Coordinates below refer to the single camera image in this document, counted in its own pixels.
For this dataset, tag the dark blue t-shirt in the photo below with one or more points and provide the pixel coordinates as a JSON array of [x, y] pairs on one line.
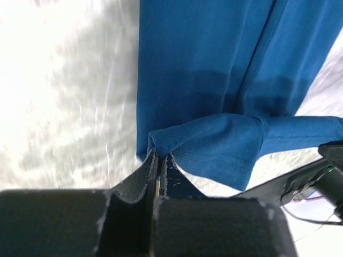
[[220, 82]]

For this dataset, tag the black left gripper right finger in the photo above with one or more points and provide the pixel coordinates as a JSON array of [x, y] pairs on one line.
[[185, 222]]

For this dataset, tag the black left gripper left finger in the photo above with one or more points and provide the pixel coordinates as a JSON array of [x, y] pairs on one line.
[[91, 222]]

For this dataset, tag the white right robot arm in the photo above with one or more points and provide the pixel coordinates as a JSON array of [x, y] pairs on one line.
[[324, 175]]

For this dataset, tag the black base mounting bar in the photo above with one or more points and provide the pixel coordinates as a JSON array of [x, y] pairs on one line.
[[268, 187]]

